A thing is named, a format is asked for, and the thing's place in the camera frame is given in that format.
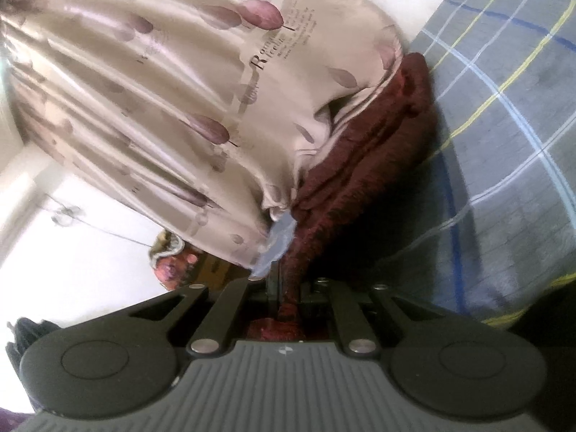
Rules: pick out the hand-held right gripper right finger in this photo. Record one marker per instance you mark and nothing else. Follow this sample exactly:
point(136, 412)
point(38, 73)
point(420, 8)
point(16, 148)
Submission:
point(348, 319)

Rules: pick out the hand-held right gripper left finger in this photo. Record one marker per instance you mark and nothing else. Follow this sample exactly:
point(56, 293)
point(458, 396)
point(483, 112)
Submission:
point(275, 243)

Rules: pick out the dark red knit garment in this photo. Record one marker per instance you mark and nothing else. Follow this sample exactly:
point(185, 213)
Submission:
point(360, 166)

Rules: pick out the floral cloth bundle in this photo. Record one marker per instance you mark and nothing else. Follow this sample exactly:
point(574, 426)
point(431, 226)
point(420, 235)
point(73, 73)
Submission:
point(173, 265)

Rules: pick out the beige leaf print curtain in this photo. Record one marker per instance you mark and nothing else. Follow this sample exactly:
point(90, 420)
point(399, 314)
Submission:
point(157, 90)

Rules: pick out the grey plaid bed sheet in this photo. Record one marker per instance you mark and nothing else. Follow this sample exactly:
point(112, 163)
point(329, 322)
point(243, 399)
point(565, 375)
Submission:
point(495, 144)

